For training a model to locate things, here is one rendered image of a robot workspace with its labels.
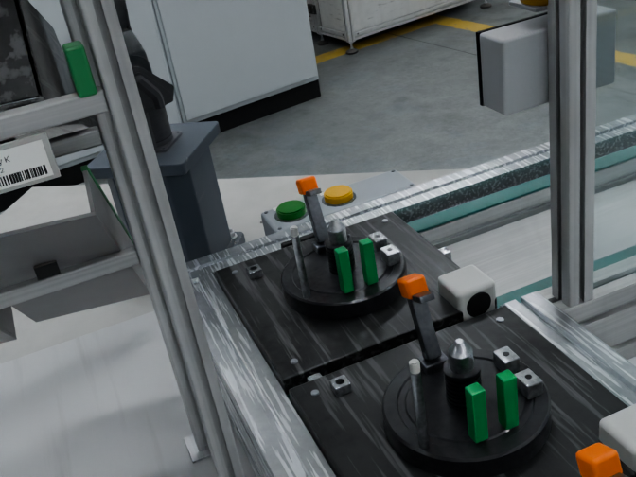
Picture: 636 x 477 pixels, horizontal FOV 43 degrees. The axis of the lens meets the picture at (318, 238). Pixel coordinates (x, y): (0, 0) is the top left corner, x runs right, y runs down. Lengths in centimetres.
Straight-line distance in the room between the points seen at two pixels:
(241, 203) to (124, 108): 86
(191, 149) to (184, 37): 289
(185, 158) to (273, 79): 317
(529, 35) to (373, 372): 33
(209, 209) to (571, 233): 54
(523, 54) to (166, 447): 55
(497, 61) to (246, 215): 69
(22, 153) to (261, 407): 36
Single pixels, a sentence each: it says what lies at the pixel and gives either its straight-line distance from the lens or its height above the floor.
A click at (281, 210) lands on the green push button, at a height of 97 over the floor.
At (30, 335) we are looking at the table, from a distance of 119.
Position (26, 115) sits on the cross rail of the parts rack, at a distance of 53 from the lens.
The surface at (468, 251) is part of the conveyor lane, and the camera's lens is 104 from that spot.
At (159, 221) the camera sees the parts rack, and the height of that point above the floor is 121.
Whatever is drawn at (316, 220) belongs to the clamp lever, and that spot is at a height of 103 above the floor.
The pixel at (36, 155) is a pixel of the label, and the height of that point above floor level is 128.
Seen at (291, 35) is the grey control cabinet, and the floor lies 38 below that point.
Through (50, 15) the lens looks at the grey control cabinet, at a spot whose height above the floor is 78.
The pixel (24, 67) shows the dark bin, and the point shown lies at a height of 133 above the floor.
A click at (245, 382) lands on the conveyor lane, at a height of 96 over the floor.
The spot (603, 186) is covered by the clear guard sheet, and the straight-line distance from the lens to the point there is 83.
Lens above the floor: 145
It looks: 29 degrees down
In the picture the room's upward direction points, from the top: 10 degrees counter-clockwise
